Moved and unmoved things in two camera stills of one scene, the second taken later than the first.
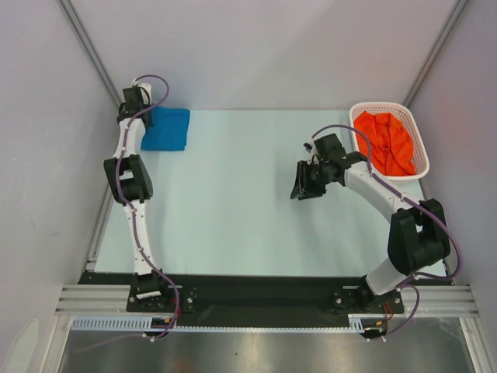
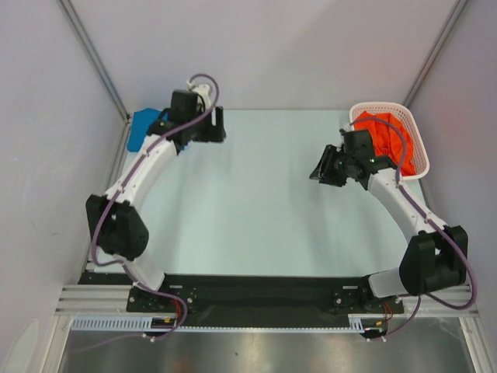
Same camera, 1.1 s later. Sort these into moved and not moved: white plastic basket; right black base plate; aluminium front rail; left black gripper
Moved: left black gripper
Not moved: aluminium front rail; right black base plate; white plastic basket
